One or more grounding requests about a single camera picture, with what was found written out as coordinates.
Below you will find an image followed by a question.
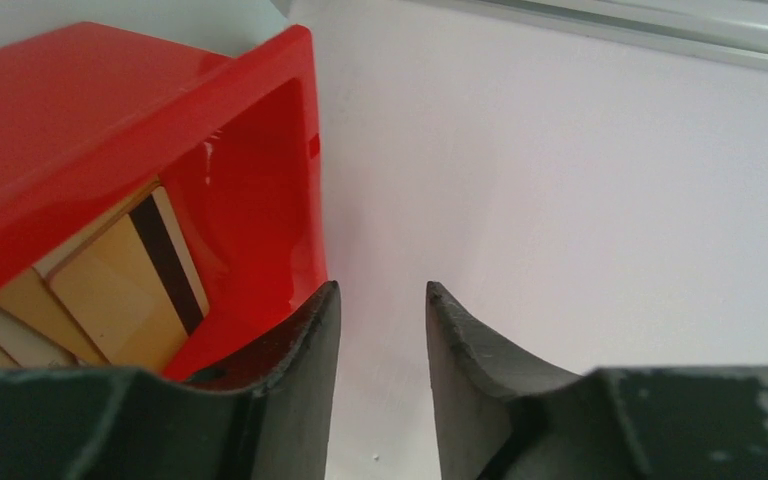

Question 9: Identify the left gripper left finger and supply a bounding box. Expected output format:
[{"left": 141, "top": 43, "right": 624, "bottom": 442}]
[{"left": 0, "top": 281, "right": 341, "bottom": 479}]

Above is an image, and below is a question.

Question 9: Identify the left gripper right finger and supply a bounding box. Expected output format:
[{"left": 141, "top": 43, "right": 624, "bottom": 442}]
[{"left": 425, "top": 281, "right": 768, "bottom": 479}]

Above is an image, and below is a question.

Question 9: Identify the orange card in red bin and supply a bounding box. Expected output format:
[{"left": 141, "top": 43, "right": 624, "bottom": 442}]
[{"left": 34, "top": 182, "right": 210, "bottom": 372}]

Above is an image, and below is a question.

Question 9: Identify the white card in red bin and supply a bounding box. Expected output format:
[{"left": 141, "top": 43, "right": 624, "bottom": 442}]
[{"left": 0, "top": 308, "right": 77, "bottom": 368}]

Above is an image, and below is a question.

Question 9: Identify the tan card in red bin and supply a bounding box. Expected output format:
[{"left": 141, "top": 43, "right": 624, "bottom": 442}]
[{"left": 0, "top": 268, "right": 109, "bottom": 366}]

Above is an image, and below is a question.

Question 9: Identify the red plastic bin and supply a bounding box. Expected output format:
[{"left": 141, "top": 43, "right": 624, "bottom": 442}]
[{"left": 0, "top": 22, "right": 327, "bottom": 380}]

